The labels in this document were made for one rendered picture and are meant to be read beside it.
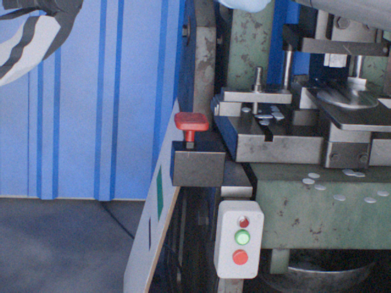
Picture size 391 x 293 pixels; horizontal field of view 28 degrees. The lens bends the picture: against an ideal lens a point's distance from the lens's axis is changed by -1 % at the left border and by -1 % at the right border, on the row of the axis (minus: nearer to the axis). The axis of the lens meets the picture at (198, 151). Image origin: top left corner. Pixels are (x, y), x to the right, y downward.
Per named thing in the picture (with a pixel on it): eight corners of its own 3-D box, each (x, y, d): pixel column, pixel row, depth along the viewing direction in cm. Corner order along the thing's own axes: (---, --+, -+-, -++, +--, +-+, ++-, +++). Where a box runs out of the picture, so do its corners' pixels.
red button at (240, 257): (247, 265, 141) (248, 251, 140) (232, 265, 141) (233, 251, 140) (246, 262, 142) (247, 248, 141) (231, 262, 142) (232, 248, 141)
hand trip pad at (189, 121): (206, 163, 144) (210, 123, 141) (174, 162, 143) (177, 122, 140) (201, 150, 150) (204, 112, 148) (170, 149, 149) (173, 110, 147)
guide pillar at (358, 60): (360, 98, 177) (368, 37, 173) (350, 97, 177) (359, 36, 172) (357, 95, 179) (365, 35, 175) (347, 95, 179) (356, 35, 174)
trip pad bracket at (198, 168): (218, 243, 150) (227, 146, 144) (168, 242, 149) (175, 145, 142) (214, 229, 156) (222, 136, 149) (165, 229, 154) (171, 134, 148)
